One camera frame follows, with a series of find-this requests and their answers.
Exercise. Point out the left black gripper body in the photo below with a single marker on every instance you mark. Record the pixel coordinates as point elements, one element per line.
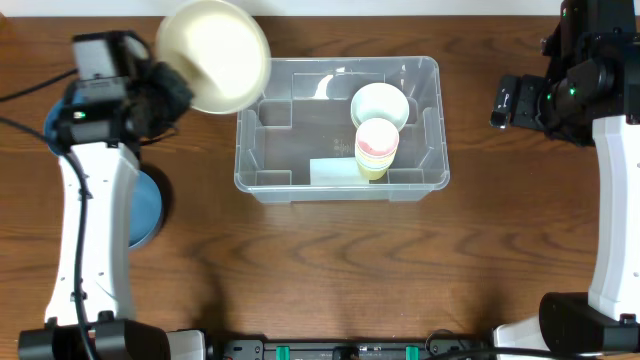
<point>167,93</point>

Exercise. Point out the white small bowl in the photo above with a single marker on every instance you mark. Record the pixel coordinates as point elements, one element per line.
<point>380,100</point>

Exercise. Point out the pink cup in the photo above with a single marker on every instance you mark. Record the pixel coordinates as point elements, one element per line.
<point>377,137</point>

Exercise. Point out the cream white cup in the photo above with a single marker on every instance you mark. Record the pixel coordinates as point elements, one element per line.
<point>375,162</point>

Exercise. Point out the clear plastic storage container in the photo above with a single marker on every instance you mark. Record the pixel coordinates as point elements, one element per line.
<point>296,142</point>

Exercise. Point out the light blue cup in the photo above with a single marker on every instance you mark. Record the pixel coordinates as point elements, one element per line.
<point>374,164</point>

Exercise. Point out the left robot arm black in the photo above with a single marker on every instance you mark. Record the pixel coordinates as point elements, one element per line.
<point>95,130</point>

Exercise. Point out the yellow cup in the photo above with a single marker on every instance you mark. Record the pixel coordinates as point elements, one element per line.
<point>372,174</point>
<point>371,157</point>

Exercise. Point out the blue bowl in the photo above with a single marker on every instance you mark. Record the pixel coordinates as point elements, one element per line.
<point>49,127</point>
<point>147,212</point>

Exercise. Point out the cream bowl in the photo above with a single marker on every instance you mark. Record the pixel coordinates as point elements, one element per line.
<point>220,51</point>

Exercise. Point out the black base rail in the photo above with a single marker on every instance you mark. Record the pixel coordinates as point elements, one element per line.
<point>256,349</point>

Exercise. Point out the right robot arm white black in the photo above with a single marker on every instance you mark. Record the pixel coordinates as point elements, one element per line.
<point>593,102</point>

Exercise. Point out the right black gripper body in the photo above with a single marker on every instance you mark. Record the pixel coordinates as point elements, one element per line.
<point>523,100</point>

